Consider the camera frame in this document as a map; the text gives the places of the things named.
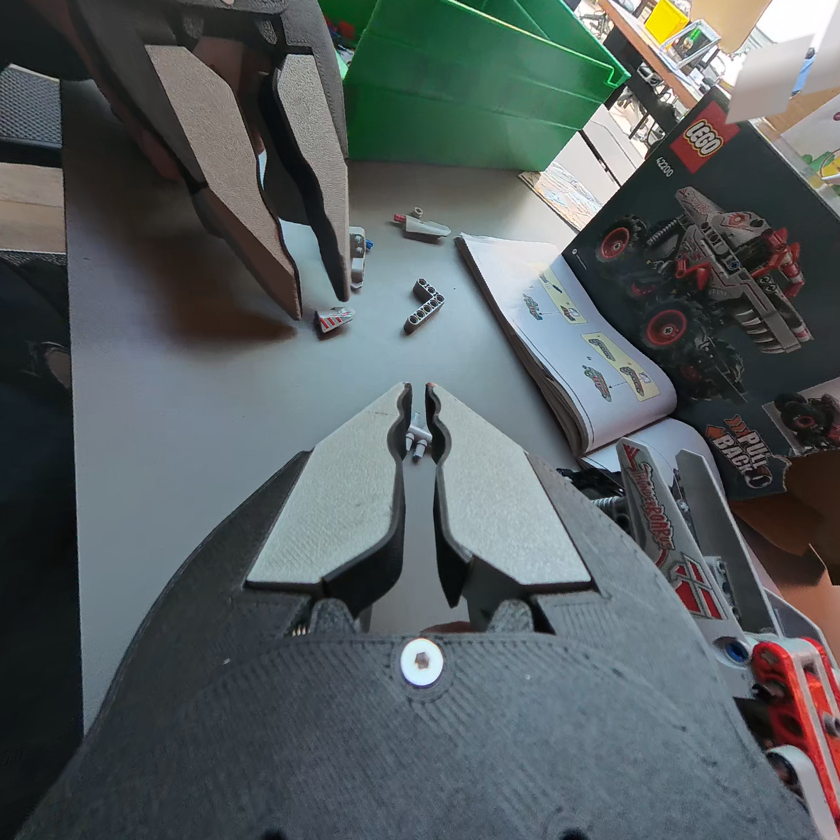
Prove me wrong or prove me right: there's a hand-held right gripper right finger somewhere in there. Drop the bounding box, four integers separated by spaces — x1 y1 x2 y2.
424 382 596 632

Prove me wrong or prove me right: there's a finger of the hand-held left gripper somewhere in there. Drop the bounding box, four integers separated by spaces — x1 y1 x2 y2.
270 52 354 304
144 45 304 322

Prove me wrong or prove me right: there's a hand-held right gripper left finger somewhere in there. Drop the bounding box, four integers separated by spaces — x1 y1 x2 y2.
245 382 412 616

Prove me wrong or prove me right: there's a small light grey lego connector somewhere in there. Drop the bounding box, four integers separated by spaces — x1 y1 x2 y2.
405 411 434 464

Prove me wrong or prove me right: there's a grey red-striped lego wedge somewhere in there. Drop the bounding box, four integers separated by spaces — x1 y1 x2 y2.
314 304 357 340

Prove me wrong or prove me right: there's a light grey lego sub-assembly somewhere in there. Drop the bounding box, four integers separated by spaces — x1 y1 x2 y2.
348 226 376 290

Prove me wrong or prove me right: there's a grey lego piece red pin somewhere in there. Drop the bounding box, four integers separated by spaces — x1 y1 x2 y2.
392 206 453 244

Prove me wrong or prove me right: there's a dark grey angled lego beam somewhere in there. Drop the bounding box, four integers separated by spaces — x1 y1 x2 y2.
403 278 446 335

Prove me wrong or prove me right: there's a lego instruction booklet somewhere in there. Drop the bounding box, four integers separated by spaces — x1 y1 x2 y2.
455 232 726 490

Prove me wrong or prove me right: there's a lego monster truck model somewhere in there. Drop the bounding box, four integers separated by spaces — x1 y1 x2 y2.
556 436 840 840

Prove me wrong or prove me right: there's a black lego set box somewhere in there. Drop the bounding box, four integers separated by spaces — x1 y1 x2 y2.
563 92 840 501

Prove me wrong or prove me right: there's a green plastic storage bin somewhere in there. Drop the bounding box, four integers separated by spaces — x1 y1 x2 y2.
318 0 632 173

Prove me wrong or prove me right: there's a black mesh office chair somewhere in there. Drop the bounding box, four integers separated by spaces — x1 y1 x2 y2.
0 64 64 168

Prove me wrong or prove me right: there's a patterned floor mat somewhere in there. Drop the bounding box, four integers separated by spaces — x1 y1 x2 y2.
518 161 606 232

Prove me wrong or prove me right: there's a brown cardboard box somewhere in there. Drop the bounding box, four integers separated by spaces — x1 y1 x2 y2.
747 451 840 586

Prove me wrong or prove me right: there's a cluttered background desk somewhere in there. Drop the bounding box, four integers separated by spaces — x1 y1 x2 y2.
594 0 746 111

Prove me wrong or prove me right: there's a yellow box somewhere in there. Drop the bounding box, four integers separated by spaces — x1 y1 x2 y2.
645 0 691 35

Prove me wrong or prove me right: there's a white paper card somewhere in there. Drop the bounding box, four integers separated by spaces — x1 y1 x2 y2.
724 33 819 127

